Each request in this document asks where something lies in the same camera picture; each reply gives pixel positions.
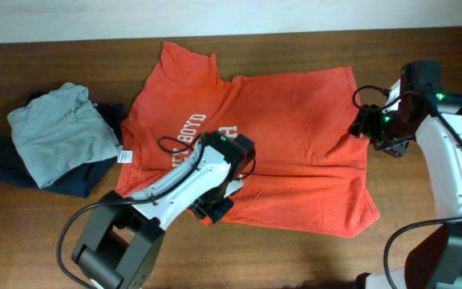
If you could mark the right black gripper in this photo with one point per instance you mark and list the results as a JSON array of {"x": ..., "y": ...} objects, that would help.
[{"x": 365, "y": 124}]

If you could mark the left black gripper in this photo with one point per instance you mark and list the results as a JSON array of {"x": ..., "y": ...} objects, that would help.
[{"x": 215, "y": 213}]

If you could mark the orange soccer t-shirt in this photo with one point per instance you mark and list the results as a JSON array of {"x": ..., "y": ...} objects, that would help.
[{"x": 310, "y": 172}]

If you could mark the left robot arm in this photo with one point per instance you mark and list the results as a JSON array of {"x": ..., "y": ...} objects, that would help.
[{"x": 120, "y": 243}]

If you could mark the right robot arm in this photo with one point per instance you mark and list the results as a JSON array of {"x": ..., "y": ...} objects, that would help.
[{"x": 419, "y": 109}]

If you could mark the folded grey shirt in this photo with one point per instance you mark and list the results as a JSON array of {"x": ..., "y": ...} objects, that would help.
[{"x": 60, "y": 131}]

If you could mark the folded navy garment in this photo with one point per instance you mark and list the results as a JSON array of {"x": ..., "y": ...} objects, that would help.
[{"x": 77, "y": 182}]

